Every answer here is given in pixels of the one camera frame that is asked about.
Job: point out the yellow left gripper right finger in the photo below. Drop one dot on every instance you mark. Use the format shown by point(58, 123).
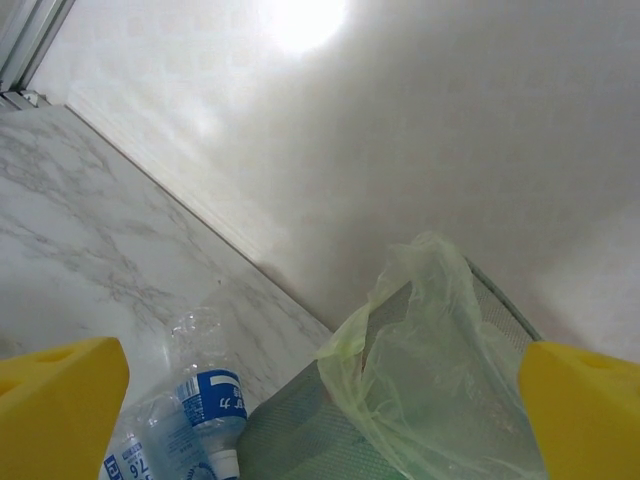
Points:
point(590, 420)

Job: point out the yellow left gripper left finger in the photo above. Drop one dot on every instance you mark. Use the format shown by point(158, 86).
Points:
point(50, 415)

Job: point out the crushed bottle blue white label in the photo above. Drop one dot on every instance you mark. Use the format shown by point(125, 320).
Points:
point(200, 400)

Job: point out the light green bin liner bag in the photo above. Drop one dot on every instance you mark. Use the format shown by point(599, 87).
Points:
point(425, 375)

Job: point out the grey mesh waste bin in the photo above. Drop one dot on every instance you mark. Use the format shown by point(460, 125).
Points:
point(300, 430)

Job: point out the aluminium frame post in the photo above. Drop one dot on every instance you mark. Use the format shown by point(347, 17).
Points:
point(25, 45)

